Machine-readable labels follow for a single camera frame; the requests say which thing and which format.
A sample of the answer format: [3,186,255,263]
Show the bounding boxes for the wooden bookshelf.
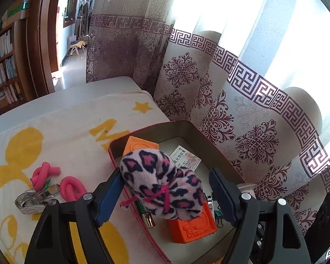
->
[0,19,28,121]

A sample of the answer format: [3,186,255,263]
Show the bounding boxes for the pink foam hair curler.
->
[59,175,88,202]
[30,162,61,191]

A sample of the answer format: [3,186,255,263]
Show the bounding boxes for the green gift box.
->
[5,1,31,17]

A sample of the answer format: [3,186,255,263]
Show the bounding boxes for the leopard print scrunchie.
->
[119,148,204,221]

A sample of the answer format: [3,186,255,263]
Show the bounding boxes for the coat rack with clothes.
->
[75,0,95,37]

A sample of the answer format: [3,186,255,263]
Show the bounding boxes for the rows of books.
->
[0,29,24,113]

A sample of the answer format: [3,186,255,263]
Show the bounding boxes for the purple sheer patterned curtain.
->
[86,0,176,116]

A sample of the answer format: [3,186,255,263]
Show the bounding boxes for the red rectangular tin box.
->
[108,120,246,264]

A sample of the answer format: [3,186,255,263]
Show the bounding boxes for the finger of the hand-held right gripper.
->
[250,213,268,264]

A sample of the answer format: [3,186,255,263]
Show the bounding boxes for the pale green ointment box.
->
[169,145,201,171]

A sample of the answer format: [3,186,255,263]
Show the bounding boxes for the dark orange rubber cube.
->
[167,195,218,244]

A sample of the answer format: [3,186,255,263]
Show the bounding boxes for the light orange rubber cube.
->
[123,136,159,158]

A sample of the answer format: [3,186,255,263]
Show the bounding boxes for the small wooden stool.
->
[70,41,86,56]

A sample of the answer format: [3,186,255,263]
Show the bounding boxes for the wooden door frame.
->
[26,0,84,97]

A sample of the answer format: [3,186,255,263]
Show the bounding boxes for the yellow white printed towel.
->
[0,89,171,264]

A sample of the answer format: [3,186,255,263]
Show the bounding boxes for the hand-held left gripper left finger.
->
[24,167,123,264]

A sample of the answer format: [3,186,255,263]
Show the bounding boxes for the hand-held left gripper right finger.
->
[208,167,312,264]

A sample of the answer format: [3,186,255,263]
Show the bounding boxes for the white patterned curtain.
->
[154,0,330,259]

